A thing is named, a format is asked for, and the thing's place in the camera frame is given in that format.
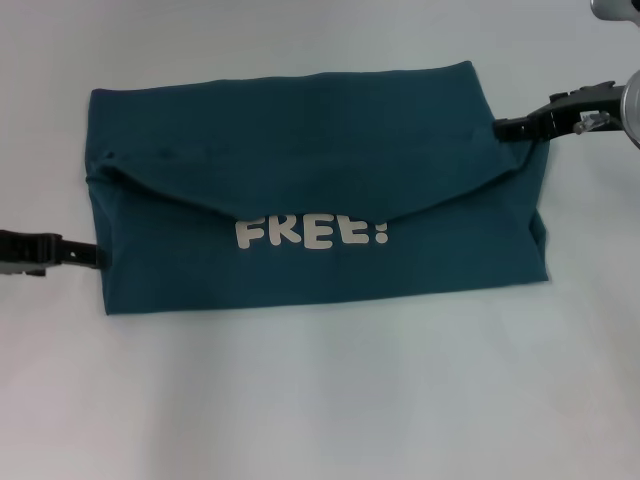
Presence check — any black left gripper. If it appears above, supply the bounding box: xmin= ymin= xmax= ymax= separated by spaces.
xmin=0 ymin=228 xmax=107 ymax=277

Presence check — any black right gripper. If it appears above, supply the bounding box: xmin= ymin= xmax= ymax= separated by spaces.
xmin=493 ymin=80 xmax=626 ymax=145

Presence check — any teal blue shirt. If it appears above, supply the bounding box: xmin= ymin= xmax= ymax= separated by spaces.
xmin=84 ymin=60 xmax=552 ymax=317

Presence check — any silver cylinder gripper connector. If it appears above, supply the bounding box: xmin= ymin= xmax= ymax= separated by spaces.
xmin=574 ymin=111 xmax=612 ymax=134

